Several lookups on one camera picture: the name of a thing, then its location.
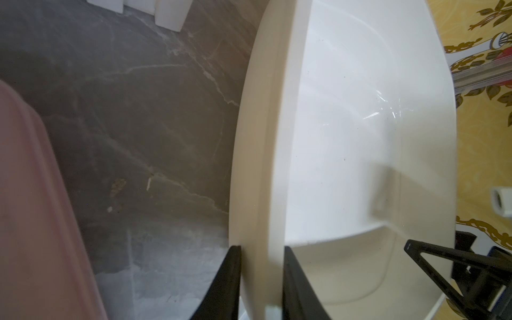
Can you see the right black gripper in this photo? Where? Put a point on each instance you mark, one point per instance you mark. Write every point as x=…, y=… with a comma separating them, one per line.
x=471, y=282

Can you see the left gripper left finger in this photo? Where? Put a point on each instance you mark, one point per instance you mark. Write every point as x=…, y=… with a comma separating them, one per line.
x=222, y=298

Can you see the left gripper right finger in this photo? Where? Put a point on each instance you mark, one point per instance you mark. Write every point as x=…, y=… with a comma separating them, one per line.
x=299, y=298

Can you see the white plastic storage box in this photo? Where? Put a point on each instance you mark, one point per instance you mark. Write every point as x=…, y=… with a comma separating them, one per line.
x=345, y=149

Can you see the pink pencil case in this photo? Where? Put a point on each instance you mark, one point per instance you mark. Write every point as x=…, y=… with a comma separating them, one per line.
x=45, y=270

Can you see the flowers in white fence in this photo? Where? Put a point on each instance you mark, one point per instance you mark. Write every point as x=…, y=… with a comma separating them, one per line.
x=169, y=14

